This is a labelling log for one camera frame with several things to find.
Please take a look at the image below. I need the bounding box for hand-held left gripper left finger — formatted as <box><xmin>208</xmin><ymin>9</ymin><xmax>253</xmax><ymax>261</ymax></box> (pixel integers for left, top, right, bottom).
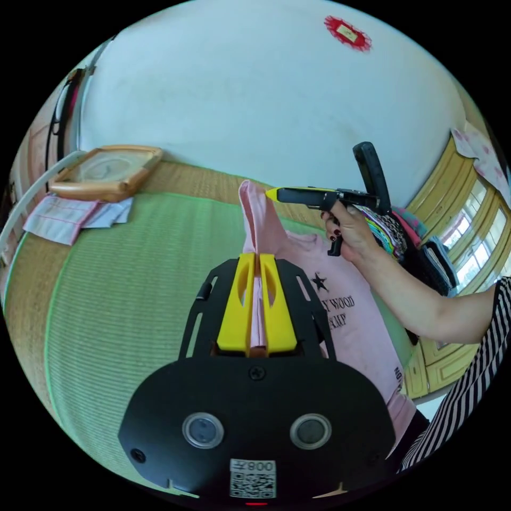
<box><xmin>217</xmin><ymin>252</ymin><xmax>256</xmax><ymax>353</ymax></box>

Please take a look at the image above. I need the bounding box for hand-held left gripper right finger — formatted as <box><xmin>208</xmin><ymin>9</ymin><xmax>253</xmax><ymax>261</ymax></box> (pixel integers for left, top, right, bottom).
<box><xmin>260</xmin><ymin>253</ymin><xmax>298</xmax><ymax>355</ymax></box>

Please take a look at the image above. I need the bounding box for pink long sleeve shirt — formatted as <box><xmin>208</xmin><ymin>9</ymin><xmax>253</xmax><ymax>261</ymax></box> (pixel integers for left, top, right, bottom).
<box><xmin>238</xmin><ymin>179</ymin><xmax>417</xmax><ymax>447</ymax></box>

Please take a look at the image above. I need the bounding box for person's right forearm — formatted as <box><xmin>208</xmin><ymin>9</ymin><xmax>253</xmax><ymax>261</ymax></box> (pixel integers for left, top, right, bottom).
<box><xmin>355</xmin><ymin>247</ymin><xmax>500</xmax><ymax>344</ymax></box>

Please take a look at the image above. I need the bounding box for person's right hand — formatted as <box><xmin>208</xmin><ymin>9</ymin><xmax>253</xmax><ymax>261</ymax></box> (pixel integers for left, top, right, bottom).
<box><xmin>321</xmin><ymin>199</ymin><xmax>385</xmax><ymax>264</ymax></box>

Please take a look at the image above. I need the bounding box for pile of clothes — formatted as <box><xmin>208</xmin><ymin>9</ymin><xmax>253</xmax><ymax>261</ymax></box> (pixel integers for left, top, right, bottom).
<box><xmin>365</xmin><ymin>205</ymin><xmax>460</xmax><ymax>298</ymax></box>

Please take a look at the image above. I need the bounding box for bed with green woven mat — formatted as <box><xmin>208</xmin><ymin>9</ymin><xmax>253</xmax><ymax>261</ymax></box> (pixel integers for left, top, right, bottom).
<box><xmin>2</xmin><ymin>159</ymin><xmax>416</xmax><ymax>500</ymax></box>

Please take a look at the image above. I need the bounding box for yellow framed window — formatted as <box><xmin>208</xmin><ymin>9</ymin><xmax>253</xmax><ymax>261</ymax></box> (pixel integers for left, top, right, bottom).
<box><xmin>401</xmin><ymin>134</ymin><xmax>511</xmax><ymax>400</ymax></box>

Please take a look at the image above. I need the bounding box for pink floral curtain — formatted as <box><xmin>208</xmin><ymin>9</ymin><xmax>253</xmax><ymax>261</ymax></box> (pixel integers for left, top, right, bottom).
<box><xmin>450</xmin><ymin>121</ymin><xmax>508</xmax><ymax>192</ymax></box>

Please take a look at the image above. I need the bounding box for folded pale checked cloth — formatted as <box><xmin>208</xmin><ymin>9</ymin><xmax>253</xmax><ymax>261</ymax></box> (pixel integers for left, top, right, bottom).
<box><xmin>22</xmin><ymin>191</ymin><xmax>134</xmax><ymax>246</ymax></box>

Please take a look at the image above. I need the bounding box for person's body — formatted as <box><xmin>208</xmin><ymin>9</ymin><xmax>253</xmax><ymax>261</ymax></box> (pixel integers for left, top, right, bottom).
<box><xmin>389</xmin><ymin>275</ymin><xmax>511</xmax><ymax>474</ymax></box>

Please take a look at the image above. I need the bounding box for red paper wall ornament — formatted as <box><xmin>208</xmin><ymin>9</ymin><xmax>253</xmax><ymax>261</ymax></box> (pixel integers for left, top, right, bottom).
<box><xmin>323</xmin><ymin>15</ymin><xmax>373</xmax><ymax>53</ymax></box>

